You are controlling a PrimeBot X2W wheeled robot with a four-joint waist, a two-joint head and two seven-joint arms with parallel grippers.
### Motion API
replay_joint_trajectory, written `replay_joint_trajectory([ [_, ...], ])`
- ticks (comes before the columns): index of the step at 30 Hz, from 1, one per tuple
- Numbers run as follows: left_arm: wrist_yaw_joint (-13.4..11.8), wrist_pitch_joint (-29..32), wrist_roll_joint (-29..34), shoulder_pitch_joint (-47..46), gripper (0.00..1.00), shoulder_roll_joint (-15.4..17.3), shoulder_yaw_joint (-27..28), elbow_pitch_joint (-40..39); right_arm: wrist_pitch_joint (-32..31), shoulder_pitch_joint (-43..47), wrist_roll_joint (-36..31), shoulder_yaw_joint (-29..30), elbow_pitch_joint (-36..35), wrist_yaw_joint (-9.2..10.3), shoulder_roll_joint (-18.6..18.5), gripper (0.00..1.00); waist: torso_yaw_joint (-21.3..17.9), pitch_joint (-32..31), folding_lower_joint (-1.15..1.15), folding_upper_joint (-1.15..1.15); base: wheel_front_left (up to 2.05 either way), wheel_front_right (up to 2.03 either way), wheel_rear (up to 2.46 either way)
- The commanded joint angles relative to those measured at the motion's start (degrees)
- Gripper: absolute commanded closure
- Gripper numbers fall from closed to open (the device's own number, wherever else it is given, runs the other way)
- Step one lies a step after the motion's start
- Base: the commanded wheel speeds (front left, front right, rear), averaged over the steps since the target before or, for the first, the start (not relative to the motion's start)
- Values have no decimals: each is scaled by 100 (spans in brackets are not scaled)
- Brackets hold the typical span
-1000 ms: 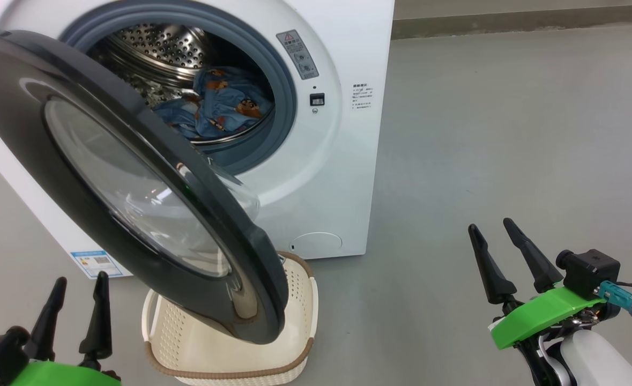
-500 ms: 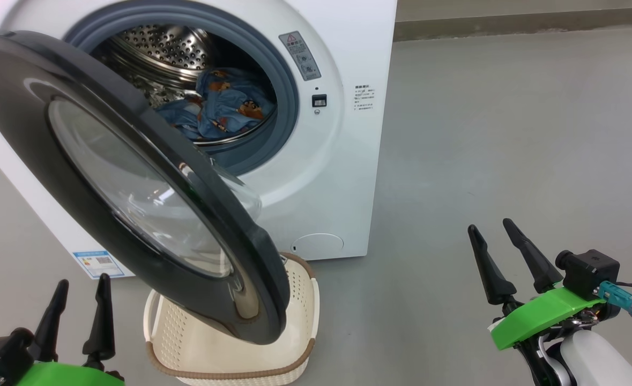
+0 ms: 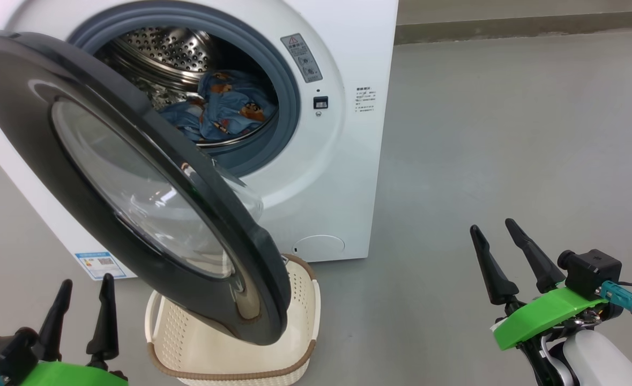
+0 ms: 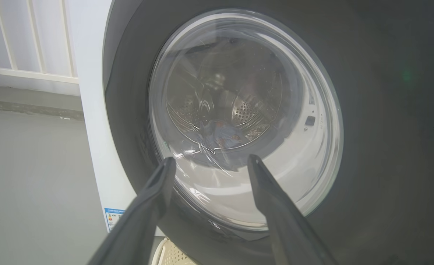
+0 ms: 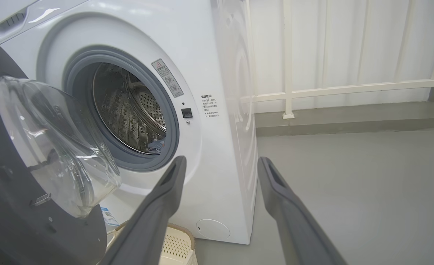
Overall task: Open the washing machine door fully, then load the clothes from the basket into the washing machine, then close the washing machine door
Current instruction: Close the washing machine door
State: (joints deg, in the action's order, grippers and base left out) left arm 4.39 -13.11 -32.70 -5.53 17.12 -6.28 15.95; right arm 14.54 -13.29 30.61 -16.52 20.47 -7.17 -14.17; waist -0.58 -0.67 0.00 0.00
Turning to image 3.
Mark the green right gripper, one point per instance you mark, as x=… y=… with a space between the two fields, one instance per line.
x=541 y=316

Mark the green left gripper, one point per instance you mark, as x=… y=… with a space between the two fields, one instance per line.
x=69 y=375

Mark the round dark glass washer door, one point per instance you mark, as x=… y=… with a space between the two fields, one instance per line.
x=37 y=107

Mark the white front-load washing machine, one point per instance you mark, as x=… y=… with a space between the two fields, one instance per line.
x=337 y=177

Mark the perforated steel washer drum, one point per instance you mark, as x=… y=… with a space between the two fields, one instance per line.
x=165 y=51

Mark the blue energy label sticker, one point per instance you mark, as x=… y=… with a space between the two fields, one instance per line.
x=100 y=265

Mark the round white filter cover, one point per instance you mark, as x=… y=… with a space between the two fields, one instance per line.
x=318 y=246

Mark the cream perforated laundry basket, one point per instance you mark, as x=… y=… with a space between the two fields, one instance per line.
x=299 y=300

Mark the small text sticker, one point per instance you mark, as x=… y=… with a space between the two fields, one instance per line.
x=365 y=99

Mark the grey warning sticker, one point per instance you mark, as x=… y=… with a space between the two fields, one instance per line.
x=301 y=58

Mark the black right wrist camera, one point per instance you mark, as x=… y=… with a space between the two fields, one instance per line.
x=594 y=271

